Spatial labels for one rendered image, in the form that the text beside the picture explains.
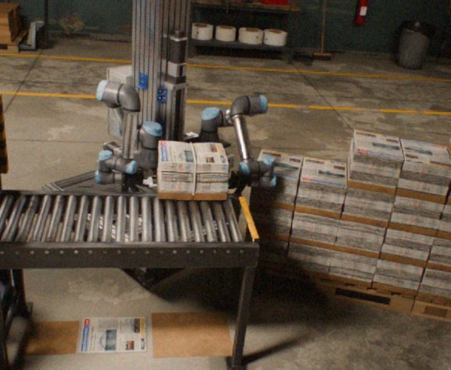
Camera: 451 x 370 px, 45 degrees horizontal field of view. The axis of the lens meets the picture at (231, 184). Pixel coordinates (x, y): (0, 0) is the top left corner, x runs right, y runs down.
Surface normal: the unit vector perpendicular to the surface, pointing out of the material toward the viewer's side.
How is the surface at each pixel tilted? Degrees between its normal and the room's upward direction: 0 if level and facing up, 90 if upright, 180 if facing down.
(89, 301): 0
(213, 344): 0
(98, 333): 1
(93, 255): 90
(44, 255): 90
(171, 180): 89
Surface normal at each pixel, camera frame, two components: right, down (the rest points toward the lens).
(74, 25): 0.15, 0.47
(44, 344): 0.10, -0.88
